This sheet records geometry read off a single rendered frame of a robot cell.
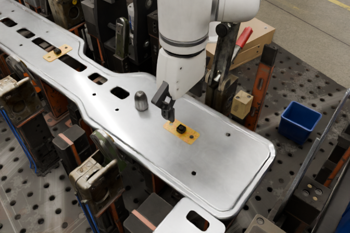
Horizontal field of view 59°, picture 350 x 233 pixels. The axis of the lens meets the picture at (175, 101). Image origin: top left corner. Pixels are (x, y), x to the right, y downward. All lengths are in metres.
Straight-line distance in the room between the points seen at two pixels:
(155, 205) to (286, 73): 0.93
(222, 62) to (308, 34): 2.35
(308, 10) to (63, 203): 2.94
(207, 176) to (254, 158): 0.11
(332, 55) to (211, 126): 2.21
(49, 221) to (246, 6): 0.79
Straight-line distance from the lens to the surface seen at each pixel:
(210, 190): 0.64
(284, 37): 2.94
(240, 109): 0.73
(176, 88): 0.56
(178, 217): 0.62
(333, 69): 2.72
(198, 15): 0.48
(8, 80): 0.88
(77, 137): 0.76
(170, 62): 0.53
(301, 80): 1.39
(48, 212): 1.02
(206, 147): 0.70
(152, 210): 0.65
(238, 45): 0.78
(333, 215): 0.65
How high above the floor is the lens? 1.56
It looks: 46 degrees down
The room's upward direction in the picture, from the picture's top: straight up
